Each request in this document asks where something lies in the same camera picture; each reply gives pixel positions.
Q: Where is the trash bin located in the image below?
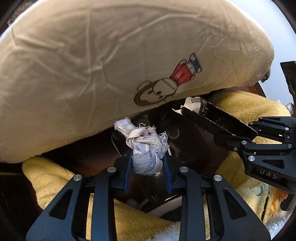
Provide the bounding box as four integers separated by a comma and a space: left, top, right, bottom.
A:
111, 111, 230, 223

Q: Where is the yellow fleece blanket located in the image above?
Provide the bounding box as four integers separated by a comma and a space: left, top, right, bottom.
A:
22, 90, 290, 240

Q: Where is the beige cartoon bed sheet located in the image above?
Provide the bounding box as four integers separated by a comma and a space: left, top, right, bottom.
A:
1, 1, 274, 163

